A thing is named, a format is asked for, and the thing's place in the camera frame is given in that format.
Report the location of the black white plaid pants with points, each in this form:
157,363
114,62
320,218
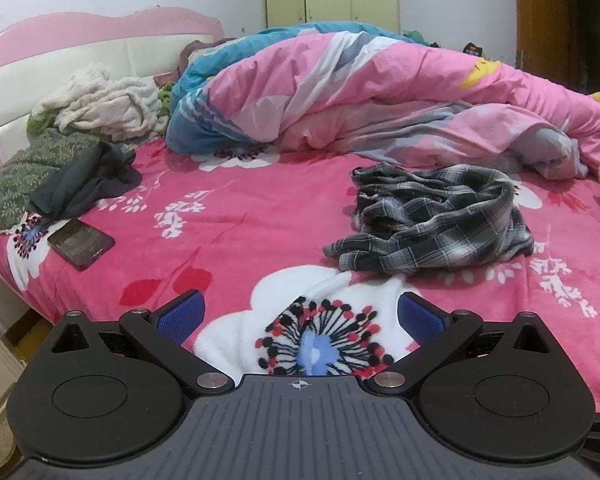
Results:
451,218

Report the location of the black smartphone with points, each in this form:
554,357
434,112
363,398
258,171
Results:
80,244

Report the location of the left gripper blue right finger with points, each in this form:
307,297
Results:
421,319

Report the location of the pink white bed headboard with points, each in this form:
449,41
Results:
40,54

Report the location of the green patterned pillow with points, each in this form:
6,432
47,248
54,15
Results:
49,149

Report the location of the pink floral bed blanket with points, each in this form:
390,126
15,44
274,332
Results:
248,232

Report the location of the cream white fleece blanket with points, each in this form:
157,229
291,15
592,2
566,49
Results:
94,101

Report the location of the pink blue patterned duvet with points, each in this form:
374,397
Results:
351,87

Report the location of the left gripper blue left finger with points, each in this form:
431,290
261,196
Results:
180,317

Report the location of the brown wooden door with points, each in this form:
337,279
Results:
560,40

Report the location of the dark grey garment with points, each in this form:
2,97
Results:
101,171

